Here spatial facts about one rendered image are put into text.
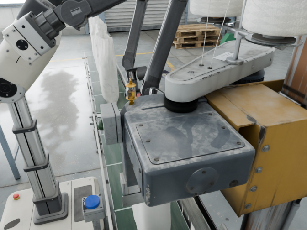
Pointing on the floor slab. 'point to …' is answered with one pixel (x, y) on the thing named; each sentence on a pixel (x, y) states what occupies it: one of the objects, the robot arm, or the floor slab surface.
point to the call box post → (96, 225)
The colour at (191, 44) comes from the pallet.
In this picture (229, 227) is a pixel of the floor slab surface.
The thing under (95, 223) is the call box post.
